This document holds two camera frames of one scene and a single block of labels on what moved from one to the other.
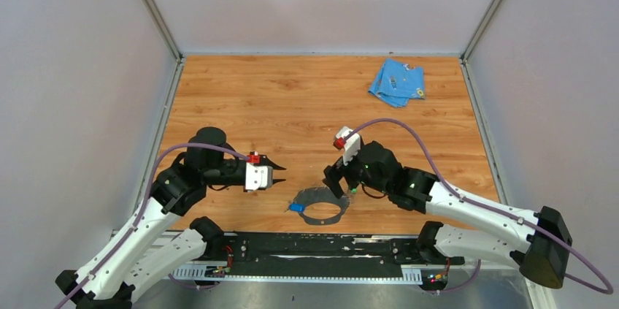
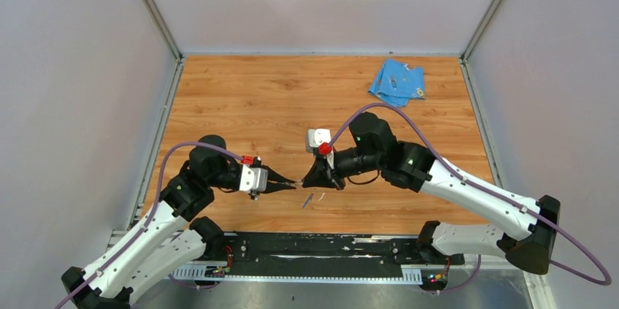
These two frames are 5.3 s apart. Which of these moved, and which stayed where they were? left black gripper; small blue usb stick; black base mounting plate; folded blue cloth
Moved: left black gripper; small blue usb stick
Stayed: folded blue cloth; black base mounting plate
